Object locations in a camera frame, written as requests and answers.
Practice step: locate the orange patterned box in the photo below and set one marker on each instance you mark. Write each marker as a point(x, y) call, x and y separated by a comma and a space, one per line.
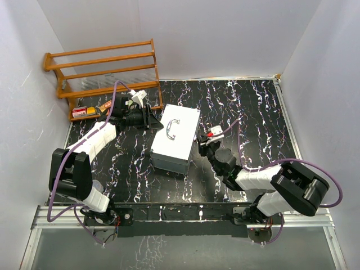
point(104, 106)

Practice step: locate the orange wooden shelf rack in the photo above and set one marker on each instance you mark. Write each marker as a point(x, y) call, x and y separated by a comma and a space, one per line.
point(92, 72)

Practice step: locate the grey storage box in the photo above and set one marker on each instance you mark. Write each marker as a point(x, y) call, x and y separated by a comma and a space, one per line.
point(173, 146)

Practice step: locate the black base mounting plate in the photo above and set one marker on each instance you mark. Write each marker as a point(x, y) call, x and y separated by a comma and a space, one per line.
point(175, 228)

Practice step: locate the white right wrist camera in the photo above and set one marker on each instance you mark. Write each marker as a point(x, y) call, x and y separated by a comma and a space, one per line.
point(215, 134)

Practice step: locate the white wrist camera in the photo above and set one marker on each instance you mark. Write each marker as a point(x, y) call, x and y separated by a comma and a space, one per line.
point(215, 134)
point(138, 97)

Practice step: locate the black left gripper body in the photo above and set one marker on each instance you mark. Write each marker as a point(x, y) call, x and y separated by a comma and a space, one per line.
point(135, 118)

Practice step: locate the yellow small box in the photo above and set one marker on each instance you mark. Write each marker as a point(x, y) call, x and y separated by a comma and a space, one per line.
point(90, 111)

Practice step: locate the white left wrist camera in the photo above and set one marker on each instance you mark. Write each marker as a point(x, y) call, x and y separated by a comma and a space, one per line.
point(138, 97)

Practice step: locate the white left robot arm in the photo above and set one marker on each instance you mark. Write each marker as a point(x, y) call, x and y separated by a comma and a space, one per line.
point(70, 172)

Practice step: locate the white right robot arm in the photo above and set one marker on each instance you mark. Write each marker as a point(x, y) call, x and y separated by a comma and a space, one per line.
point(287, 186)

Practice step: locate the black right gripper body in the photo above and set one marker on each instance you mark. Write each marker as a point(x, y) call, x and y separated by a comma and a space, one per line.
point(208, 149)

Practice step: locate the aluminium frame rail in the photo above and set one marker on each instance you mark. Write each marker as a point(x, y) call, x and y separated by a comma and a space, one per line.
point(155, 212)

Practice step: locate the clear plastic cup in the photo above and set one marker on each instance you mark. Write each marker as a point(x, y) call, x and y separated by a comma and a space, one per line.
point(98, 186)

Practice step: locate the red white medicine box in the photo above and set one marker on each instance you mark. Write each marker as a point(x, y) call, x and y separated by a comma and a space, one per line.
point(79, 112)

